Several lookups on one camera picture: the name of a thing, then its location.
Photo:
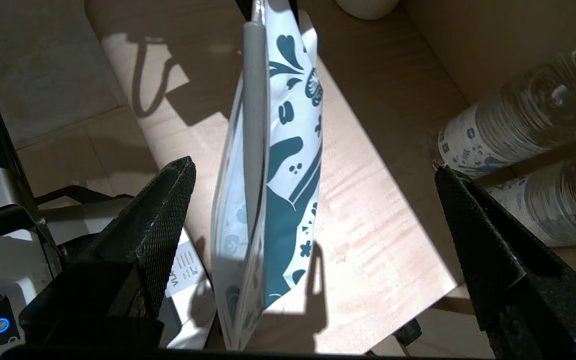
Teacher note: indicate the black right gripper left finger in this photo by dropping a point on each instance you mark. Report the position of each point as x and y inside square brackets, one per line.
[143, 250]

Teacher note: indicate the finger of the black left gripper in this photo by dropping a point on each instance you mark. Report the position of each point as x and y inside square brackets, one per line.
[294, 7]
[245, 7]

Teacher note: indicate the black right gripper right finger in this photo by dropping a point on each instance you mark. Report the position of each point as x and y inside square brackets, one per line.
[508, 290]

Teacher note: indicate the white floral plastic bag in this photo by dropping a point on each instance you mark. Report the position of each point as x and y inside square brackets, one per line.
[288, 200]

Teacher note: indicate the white ribbed mug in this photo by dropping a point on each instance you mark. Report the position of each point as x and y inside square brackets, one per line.
[368, 7]

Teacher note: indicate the clear plastic water bottle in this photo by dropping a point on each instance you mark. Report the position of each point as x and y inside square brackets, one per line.
[558, 210]
[518, 120]

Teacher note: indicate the beige wooden shelf unit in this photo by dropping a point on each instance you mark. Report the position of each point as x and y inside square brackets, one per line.
[493, 30]

